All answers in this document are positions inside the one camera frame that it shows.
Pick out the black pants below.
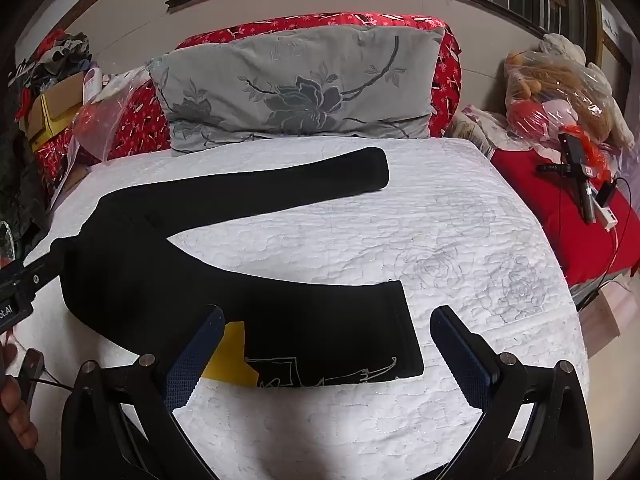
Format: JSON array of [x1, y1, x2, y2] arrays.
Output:
[[51, 148, 424, 388]]

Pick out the left hand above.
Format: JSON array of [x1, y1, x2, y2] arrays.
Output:
[[0, 341, 40, 453]]

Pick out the white quilted bedspread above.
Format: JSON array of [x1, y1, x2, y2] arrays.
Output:
[[8, 135, 591, 480]]

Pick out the pink box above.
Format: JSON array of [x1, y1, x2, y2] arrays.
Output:
[[579, 280, 639, 359]]

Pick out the red blanket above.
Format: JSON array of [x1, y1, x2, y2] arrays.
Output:
[[491, 150, 639, 286]]

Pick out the cardboard box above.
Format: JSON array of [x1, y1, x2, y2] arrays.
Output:
[[18, 72, 85, 152]]

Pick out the clear plastic bag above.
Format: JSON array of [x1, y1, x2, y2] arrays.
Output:
[[72, 66, 150, 162]]

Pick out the red floral quilt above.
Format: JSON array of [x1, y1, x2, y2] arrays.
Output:
[[34, 12, 464, 187]]

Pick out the white power strip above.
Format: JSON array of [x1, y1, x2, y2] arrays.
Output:
[[591, 197, 618, 232]]

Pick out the black phone on tripod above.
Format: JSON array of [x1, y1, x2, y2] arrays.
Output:
[[536, 131, 596, 224]]

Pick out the clothes pile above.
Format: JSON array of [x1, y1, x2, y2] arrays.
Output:
[[15, 30, 92, 96]]

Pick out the plush toys in plastic bag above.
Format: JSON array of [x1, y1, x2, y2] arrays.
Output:
[[503, 34, 636, 152]]

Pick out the grey floral pillow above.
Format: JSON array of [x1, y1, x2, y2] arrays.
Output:
[[146, 25, 445, 153]]

